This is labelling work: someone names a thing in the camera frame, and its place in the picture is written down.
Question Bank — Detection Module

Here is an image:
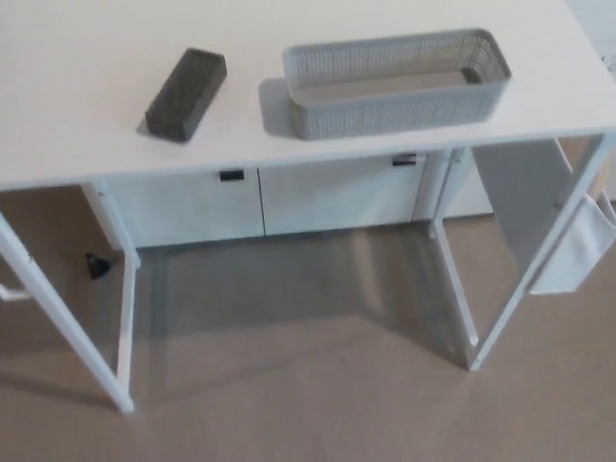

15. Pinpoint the dark grey felt eraser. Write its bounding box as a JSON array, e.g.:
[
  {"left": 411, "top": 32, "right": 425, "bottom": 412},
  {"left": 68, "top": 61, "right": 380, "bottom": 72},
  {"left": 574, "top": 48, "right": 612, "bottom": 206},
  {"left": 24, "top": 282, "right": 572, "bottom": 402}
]
[{"left": 144, "top": 46, "right": 228, "bottom": 144}]

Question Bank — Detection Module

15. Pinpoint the grey perforated plastic basket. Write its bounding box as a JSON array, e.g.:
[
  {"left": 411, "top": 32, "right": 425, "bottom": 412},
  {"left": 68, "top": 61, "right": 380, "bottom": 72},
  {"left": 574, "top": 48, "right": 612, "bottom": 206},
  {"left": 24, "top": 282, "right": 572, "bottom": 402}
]
[{"left": 281, "top": 27, "right": 513, "bottom": 141}]

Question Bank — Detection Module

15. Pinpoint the white desk with metal frame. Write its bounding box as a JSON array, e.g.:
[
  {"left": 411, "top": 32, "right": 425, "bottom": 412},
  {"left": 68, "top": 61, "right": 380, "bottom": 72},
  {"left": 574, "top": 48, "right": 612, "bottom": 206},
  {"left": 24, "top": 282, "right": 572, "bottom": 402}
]
[{"left": 0, "top": 0, "right": 616, "bottom": 400}]

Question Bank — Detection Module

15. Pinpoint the black floor doorstop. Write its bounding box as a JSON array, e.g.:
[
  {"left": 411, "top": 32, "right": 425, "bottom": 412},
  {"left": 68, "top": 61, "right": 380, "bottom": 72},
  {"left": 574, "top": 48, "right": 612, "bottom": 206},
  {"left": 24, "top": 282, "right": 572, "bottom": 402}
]
[{"left": 85, "top": 253, "right": 115, "bottom": 281}]

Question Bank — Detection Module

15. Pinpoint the white fabric side pocket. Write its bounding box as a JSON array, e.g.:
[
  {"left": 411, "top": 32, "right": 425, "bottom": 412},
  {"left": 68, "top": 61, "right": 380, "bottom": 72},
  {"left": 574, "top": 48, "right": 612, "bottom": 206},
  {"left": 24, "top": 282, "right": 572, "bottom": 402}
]
[{"left": 528, "top": 194, "right": 615, "bottom": 295}]

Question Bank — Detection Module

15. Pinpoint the white cabinet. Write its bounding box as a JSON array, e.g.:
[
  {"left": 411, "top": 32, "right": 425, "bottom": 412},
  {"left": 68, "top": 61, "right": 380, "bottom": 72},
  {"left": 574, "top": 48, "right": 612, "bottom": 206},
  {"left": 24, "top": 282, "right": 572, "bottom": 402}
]
[{"left": 81, "top": 0, "right": 616, "bottom": 251}]

